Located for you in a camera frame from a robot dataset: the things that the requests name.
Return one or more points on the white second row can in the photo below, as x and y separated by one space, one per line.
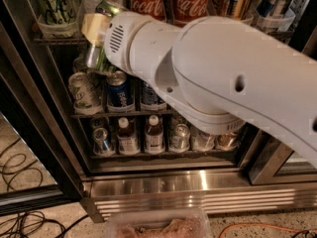
79 65

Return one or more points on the blue patterned front can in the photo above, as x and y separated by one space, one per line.
150 100

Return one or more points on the green tall can top shelf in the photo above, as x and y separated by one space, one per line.
95 57

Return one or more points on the right red Coca-Cola can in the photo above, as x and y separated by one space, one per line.
185 11

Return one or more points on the white green front can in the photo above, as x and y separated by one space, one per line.
86 99

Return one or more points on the copper bottom can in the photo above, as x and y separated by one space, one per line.
227 142

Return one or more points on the small water bottle bottom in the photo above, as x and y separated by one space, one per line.
201 141

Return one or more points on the left brown juice bottle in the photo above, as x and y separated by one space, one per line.
127 138

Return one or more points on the silver blue bottom can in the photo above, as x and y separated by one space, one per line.
102 143

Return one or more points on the brown juice bottle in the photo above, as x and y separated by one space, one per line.
154 143
127 138

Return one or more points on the clear plastic bin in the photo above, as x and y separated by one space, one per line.
168 223

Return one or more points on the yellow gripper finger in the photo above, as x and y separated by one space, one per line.
94 27

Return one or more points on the stainless steel fridge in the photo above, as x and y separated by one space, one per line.
55 163

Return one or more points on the right brown juice bottle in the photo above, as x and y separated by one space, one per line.
154 143

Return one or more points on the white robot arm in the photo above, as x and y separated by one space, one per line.
215 72

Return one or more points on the blue Pepsi front can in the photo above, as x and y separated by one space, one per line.
120 96

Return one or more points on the blue silver tall can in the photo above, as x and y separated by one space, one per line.
274 15

